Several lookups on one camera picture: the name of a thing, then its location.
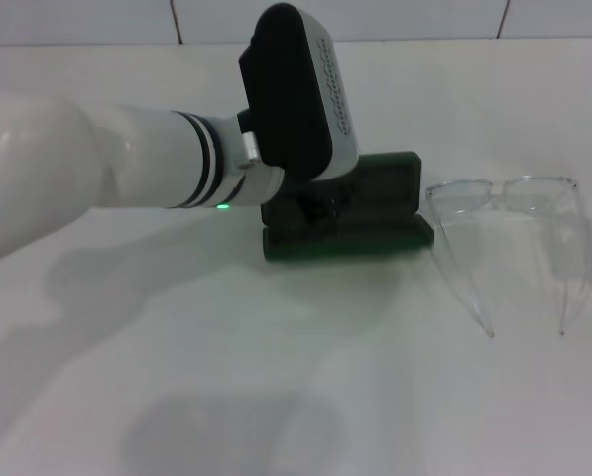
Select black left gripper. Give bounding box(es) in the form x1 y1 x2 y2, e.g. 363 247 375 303
275 180 354 227

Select green glasses case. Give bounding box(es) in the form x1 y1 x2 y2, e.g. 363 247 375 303
260 151 435 264

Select clear white glasses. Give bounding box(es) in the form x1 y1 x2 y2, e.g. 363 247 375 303
425 175 592 339

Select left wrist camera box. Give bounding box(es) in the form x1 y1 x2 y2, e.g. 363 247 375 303
238 2 360 182

